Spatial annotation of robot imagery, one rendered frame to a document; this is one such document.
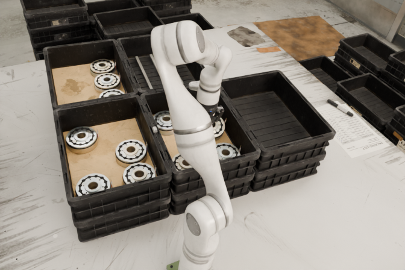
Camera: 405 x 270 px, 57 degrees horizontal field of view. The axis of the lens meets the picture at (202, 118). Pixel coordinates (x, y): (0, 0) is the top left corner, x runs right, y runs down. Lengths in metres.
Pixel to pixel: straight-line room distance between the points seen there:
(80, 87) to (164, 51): 0.83
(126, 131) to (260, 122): 0.51
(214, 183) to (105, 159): 0.50
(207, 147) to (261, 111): 0.70
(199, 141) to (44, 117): 0.97
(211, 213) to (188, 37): 0.41
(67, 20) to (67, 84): 1.19
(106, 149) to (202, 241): 0.54
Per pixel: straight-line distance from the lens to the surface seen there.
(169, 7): 2.95
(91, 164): 1.28
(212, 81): 1.15
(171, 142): 1.33
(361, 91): 2.64
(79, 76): 1.65
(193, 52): 0.79
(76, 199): 1.07
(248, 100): 1.55
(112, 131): 1.37
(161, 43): 0.80
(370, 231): 1.45
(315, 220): 1.39
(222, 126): 1.34
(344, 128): 1.77
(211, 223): 0.89
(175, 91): 0.82
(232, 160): 1.16
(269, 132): 1.43
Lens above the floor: 1.79
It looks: 42 degrees down
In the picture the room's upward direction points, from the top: 7 degrees clockwise
